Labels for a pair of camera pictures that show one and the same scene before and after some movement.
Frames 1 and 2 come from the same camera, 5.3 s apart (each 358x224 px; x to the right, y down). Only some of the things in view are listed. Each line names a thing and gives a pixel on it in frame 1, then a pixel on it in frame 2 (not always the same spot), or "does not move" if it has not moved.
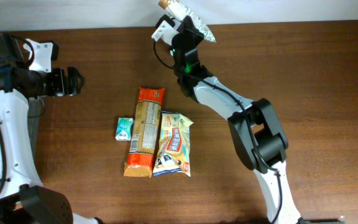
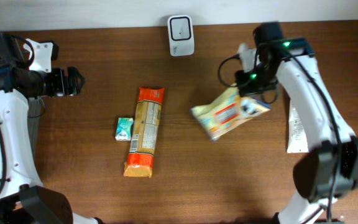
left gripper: [60, 81] does not move
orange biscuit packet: [139, 163] does not move
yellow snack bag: [174, 151] → [226, 111]
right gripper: [188, 30] → [254, 91]
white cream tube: [178, 10] → [298, 140]
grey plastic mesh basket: [35, 107] does not move
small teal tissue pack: [123, 129] does not move
